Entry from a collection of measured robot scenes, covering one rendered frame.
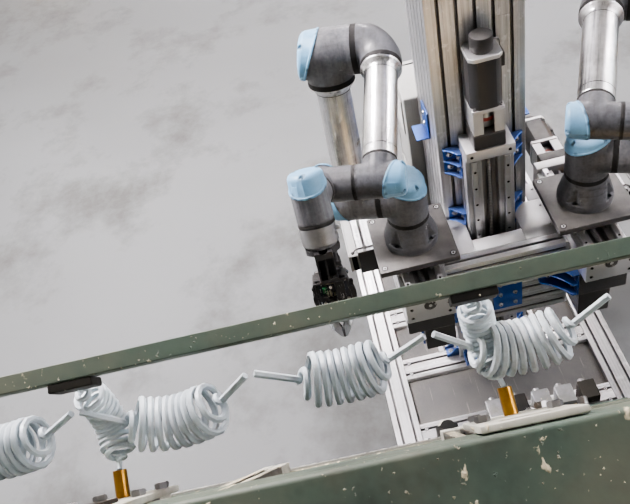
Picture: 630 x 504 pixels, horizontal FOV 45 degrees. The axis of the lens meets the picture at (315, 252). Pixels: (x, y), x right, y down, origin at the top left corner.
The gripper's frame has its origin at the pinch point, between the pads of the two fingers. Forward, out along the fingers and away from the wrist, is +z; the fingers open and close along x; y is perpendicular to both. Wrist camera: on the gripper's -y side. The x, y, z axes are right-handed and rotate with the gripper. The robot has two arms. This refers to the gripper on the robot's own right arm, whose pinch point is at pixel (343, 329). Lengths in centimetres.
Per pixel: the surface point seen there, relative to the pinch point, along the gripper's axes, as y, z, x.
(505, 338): 73, -27, 20
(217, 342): 74, -34, -10
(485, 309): 69, -29, 19
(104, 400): 71, -29, -25
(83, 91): -380, -50, -149
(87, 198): -275, 5, -136
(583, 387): -32, 46, 57
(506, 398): 75, -20, 18
